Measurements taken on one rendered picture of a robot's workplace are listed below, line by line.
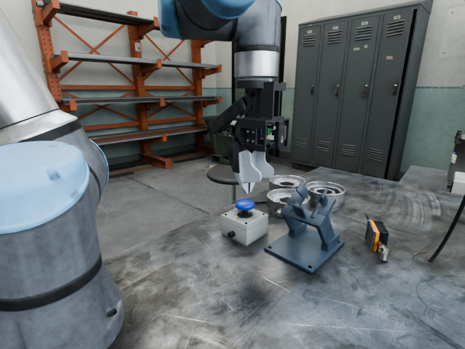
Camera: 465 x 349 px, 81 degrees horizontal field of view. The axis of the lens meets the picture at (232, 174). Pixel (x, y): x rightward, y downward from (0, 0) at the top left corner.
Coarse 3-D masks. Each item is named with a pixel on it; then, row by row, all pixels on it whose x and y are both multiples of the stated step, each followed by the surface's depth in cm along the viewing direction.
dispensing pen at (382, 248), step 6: (366, 216) 61; (378, 222) 54; (378, 228) 51; (384, 228) 51; (384, 234) 50; (384, 240) 50; (378, 246) 51; (384, 246) 48; (384, 252) 47; (384, 258) 48
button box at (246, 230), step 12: (228, 216) 56; (240, 216) 55; (252, 216) 56; (264, 216) 56; (228, 228) 55; (240, 228) 53; (252, 228) 53; (264, 228) 56; (240, 240) 54; (252, 240) 54
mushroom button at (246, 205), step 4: (240, 200) 56; (244, 200) 56; (248, 200) 56; (236, 204) 55; (240, 204) 54; (244, 204) 54; (248, 204) 54; (252, 204) 55; (240, 208) 54; (244, 208) 54; (248, 208) 54; (252, 208) 54; (244, 212) 56
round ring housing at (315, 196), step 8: (312, 184) 78; (320, 184) 78; (328, 184) 77; (336, 184) 76; (312, 192) 70; (320, 192) 76; (328, 192) 75; (344, 192) 70; (312, 200) 71; (336, 200) 69
